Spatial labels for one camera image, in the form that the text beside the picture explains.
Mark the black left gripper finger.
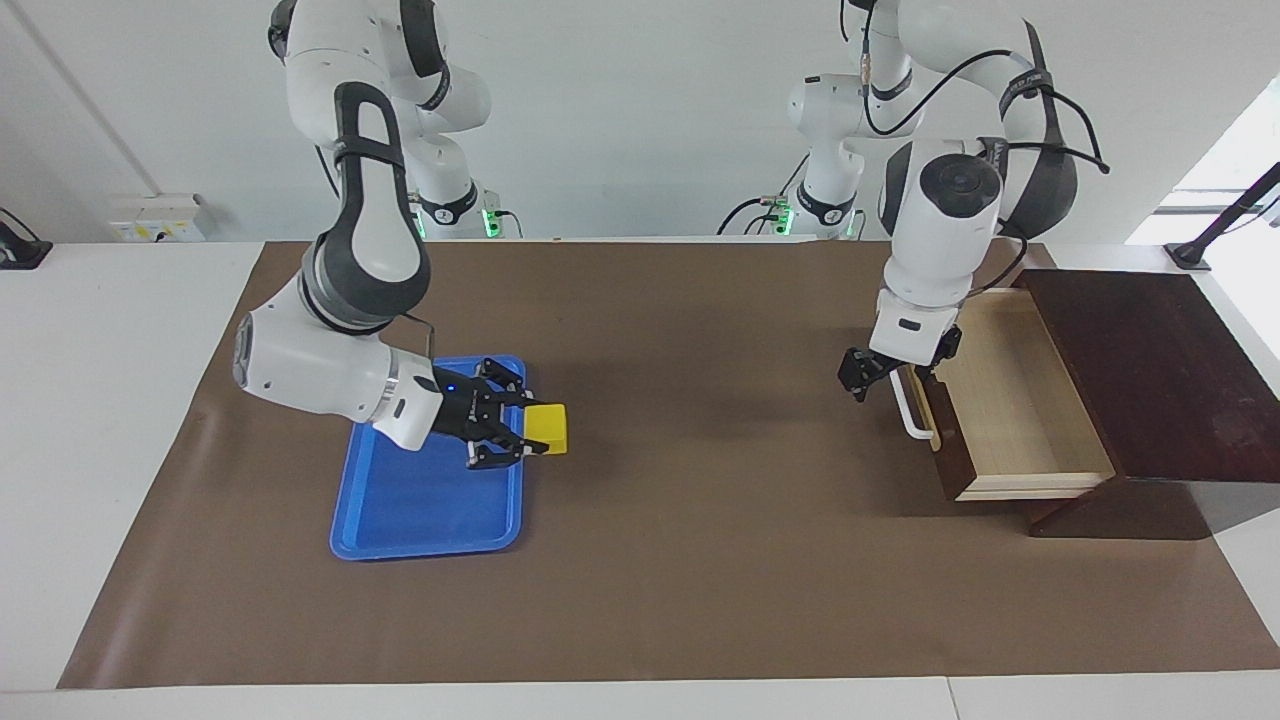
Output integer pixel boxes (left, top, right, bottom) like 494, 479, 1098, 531
914, 324, 964, 383
837, 346, 873, 404

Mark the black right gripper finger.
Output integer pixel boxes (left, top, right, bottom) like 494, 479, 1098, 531
466, 430, 551, 471
476, 356, 537, 407

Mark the yellow cube block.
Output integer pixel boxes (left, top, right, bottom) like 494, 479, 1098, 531
524, 403, 569, 457

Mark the white drawer handle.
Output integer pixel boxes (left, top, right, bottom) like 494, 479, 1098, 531
889, 365, 943, 443

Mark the dark wooden drawer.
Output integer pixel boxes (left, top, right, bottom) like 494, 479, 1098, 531
905, 287, 1119, 503

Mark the dark wooden drawer cabinet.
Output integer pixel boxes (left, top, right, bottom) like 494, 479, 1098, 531
1012, 267, 1280, 542

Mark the blue plastic tray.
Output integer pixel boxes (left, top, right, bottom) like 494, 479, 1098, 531
329, 354, 528, 562

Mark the brown table mat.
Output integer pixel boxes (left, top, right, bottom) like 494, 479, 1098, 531
57, 240, 1280, 691

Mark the black left arm base cable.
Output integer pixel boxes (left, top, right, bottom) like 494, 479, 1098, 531
716, 152, 813, 238

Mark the black camera stand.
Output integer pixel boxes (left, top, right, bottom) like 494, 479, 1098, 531
1164, 160, 1280, 273

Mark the white wall socket box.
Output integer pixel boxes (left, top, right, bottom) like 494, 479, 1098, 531
108, 193, 208, 244

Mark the black desk mount base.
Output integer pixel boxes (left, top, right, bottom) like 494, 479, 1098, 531
0, 207, 54, 271

